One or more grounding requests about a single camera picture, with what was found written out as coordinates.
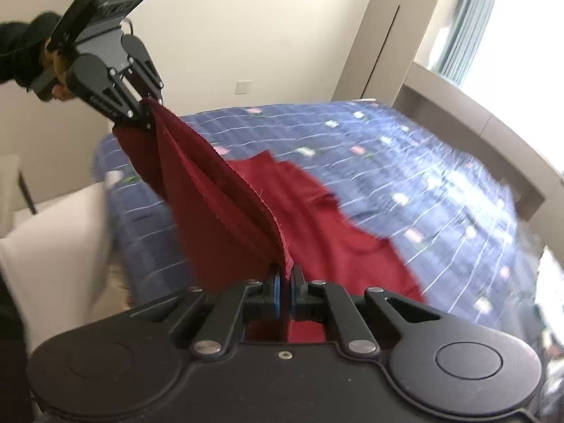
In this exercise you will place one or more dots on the person's left hand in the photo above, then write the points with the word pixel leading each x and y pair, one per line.
pixel 59 68

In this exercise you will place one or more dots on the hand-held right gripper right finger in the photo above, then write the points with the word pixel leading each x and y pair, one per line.
pixel 299 293

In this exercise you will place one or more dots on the blue checked quilt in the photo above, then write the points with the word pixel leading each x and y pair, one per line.
pixel 396 163

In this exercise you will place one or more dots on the red long-sleeve shirt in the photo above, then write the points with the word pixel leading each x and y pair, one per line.
pixel 229 229

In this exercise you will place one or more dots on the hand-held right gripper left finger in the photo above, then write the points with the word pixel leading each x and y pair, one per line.
pixel 276 293

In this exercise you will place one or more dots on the window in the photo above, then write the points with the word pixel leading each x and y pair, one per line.
pixel 528 31

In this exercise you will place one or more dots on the beige wardrobe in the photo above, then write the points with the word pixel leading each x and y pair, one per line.
pixel 374 35

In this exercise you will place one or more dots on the blue-grey curtain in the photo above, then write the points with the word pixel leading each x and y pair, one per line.
pixel 467 22

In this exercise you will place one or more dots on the beige window bench cabinet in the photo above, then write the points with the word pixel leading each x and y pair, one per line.
pixel 484 132

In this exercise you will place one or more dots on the white cushion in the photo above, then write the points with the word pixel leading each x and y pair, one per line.
pixel 53 255

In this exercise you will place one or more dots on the white wall socket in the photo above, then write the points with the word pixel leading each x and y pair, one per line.
pixel 243 87

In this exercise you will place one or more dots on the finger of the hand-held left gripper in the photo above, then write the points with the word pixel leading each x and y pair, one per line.
pixel 147 81
pixel 116 103

